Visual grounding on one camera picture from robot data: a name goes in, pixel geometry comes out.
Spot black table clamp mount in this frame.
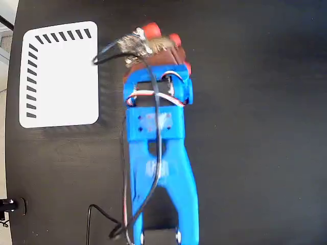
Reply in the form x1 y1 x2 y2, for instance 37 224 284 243
0 198 27 222

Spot red and grey turtle toy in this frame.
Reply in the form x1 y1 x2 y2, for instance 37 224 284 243
142 22 192 76

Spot black camera cable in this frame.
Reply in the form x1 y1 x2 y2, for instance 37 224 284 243
86 42 164 245

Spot bare camera circuit board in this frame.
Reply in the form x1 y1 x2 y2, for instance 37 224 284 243
119 27 154 68

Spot black diagonal bar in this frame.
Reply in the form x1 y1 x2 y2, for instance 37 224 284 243
0 14 15 30

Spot red white servo wire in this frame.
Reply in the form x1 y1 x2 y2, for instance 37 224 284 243
122 72 191 245

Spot white rectangular tray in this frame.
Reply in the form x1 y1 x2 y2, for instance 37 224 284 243
19 20 100 129

